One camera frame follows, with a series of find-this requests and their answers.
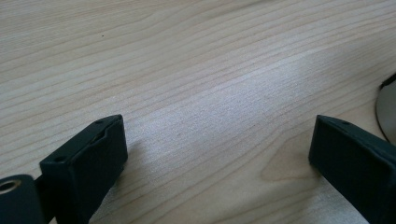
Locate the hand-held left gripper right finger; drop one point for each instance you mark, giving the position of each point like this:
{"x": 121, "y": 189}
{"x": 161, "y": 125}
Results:
{"x": 358, "y": 165}

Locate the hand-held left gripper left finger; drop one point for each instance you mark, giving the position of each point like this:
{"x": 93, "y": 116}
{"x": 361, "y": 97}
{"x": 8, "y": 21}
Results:
{"x": 84, "y": 161}

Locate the silver metal cup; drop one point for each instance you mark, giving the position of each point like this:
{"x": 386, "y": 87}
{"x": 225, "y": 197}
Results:
{"x": 387, "y": 109}

